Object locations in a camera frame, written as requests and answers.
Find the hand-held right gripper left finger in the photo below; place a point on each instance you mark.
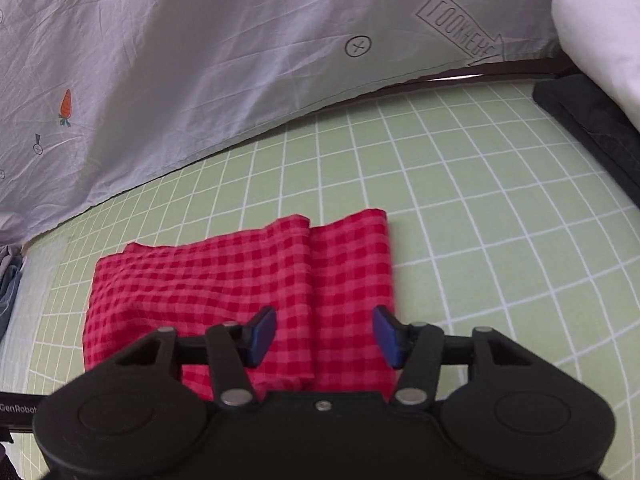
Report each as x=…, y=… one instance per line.
x=260, y=337

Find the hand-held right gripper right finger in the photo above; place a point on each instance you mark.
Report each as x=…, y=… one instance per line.
x=387, y=337

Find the red checked shorts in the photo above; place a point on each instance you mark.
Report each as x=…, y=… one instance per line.
x=200, y=280

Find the blue jeans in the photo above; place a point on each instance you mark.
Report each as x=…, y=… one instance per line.
x=7, y=295

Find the grey knit garment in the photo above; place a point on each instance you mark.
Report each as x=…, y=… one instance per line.
x=7, y=255

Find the green grid mat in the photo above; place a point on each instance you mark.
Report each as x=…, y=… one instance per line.
x=500, y=210

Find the grey carrot print sheet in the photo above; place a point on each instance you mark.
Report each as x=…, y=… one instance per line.
x=200, y=60

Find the black cloth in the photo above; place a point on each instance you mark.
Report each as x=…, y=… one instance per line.
x=590, y=115

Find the white folded cloth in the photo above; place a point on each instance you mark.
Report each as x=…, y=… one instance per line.
x=600, y=25

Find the dark brown bed frame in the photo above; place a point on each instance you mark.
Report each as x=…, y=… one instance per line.
x=525, y=67

